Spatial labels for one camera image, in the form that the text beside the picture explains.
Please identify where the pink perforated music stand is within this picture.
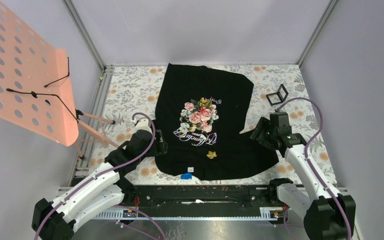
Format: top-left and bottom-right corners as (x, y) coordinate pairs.
(0, 1), (113, 147)

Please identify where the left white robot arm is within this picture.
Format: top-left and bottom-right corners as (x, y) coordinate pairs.
(31, 129), (168, 240)

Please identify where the grey cable duct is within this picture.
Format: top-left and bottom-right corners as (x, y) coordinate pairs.
(92, 207), (284, 222)

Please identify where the black brooch box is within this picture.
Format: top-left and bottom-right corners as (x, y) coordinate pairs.
(266, 83), (289, 106)

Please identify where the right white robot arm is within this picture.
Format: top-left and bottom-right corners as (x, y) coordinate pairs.
(250, 112), (356, 240)

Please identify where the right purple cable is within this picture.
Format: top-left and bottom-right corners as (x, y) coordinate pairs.
(276, 96), (354, 240)

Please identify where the floral table mat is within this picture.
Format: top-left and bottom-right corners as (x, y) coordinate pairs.
(82, 64), (337, 185)

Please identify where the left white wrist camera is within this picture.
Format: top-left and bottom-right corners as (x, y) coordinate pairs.
(134, 118), (153, 134)

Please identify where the blue clip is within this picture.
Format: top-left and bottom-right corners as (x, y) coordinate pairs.
(180, 172), (193, 180)

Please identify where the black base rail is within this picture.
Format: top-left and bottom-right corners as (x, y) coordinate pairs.
(119, 185), (286, 213)

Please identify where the black floral t-shirt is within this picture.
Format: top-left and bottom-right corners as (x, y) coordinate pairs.
(154, 64), (279, 181)

